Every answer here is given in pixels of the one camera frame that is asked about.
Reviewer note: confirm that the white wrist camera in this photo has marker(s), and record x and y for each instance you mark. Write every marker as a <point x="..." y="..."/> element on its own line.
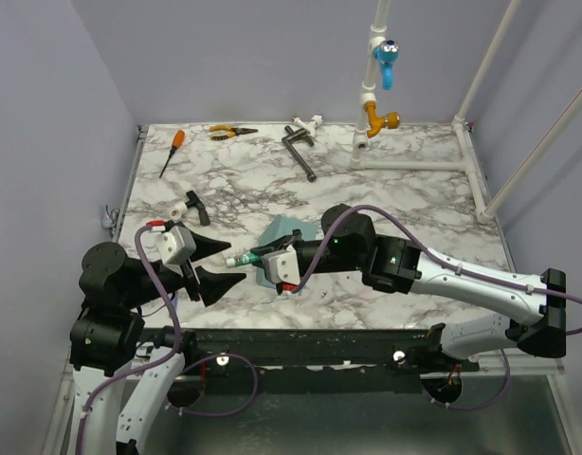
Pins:
<point x="174" y="243"/>
<point x="282" y="269"/>

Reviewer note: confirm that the yellow handled pliers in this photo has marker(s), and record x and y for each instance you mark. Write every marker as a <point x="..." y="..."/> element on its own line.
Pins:
<point x="225" y="132"/>

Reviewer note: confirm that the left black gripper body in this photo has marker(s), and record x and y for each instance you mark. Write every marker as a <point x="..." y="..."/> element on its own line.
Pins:
<point x="172" y="280"/>

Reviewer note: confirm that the white PVC coupling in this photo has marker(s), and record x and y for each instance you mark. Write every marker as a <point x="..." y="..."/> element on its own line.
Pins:
<point x="178" y="210"/>

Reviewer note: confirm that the orange tap valve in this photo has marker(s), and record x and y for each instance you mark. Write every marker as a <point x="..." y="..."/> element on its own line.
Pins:
<point x="378" y="123"/>

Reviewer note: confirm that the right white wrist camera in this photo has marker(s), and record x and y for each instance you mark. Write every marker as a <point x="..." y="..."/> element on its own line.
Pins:
<point x="282" y="269"/>

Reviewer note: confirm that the teal paper envelope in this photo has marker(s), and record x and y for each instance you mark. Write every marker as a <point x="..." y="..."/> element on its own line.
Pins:
<point x="282" y="226"/>

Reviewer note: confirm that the dark metal crank handle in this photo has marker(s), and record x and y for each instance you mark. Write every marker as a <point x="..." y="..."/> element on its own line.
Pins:
<point x="292" y="136"/>

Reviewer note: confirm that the aluminium rail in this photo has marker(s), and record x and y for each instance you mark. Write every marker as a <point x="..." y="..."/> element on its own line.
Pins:
<point x="489" y="363"/>

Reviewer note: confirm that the white PVC pipe frame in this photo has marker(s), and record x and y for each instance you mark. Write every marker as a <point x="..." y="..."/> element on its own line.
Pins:
<point x="485" y="211"/>

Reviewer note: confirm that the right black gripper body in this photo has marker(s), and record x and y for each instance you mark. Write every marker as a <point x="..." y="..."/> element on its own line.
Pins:
<point x="327" y="263"/>

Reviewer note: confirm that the blue tap valve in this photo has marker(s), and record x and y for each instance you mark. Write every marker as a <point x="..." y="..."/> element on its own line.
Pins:
<point x="386" y="54"/>

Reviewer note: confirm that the orange handled screwdriver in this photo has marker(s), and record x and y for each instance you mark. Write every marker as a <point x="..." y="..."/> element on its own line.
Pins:
<point x="176" y="144"/>

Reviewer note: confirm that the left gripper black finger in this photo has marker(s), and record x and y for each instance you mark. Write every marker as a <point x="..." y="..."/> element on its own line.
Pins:
<point x="213" y="286"/>
<point x="206" y="247"/>

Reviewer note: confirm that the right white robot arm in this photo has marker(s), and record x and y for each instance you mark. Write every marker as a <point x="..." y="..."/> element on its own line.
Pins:
<point x="527" y="312"/>

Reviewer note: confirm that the black T-shaped tool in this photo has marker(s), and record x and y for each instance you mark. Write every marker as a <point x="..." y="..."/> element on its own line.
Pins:
<point x="194" y="202"/>

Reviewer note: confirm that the white pipe fitting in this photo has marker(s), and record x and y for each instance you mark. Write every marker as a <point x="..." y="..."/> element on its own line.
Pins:
<point x="309" y="126"/>

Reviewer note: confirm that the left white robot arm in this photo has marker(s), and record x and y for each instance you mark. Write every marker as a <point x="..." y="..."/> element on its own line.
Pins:
<point x="115" y="401"/>

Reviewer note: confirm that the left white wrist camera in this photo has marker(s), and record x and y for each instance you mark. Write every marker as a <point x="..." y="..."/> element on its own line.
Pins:
<point x="174" y="243"/>

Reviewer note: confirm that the wall hook clip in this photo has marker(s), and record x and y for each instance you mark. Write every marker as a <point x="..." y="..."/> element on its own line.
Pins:
<point x="109" y="219"/>

